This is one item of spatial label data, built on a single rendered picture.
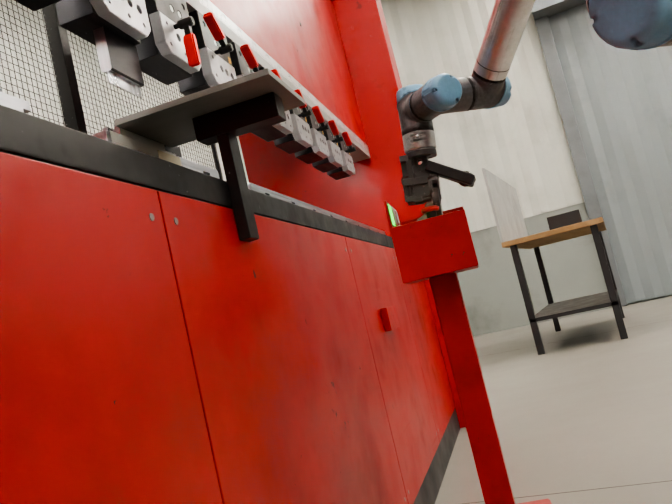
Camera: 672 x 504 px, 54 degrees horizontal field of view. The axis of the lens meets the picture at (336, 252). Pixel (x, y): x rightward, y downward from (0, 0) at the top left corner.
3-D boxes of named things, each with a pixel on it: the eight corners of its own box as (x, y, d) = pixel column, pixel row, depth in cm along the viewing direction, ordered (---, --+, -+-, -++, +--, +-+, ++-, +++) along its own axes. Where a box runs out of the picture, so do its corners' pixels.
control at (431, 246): (478, 265, 136) (457, 181, 138) (403, 283, 139) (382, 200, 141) (478, 267, 156) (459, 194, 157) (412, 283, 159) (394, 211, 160)
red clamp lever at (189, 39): (200, 62, 126) (189, 14, 127) (181, 68, 127) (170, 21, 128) (204, 65, 128) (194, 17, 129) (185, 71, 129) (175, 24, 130)
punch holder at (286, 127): (277, 122, 181) (264, 65, 183) (249, 131, 183) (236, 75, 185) (294, 134, 196) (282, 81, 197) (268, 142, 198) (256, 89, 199)
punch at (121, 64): (114, 80, 109) (103, 26, 109) (104, 84, 109) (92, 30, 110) (146, 96, 118) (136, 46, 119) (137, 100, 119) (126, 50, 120)
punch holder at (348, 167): (347, 169, 258) (337, 128, 260) (327, 175, 260) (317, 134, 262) (356, 174, 273) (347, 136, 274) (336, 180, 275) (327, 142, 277)
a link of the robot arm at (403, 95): (404, 81, 150) (388, 94, 158) (412, 128, 150) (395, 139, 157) (434, 81, 153) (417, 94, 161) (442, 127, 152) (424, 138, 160)
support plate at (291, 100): (269, 74, 97) (267, 67, 97) (114, 126, 104) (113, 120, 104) (305, 104, 115) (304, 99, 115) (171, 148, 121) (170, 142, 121)
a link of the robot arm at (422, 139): (435, 134, 158) (432, 126, 150) (438, 153, 158) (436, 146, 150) (404, 141, 160) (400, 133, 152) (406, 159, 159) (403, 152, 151)
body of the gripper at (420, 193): (409, 208, 159) (401, 159, 160) (445, 202, 157) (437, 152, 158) (405, 204, 151) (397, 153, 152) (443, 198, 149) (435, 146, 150)
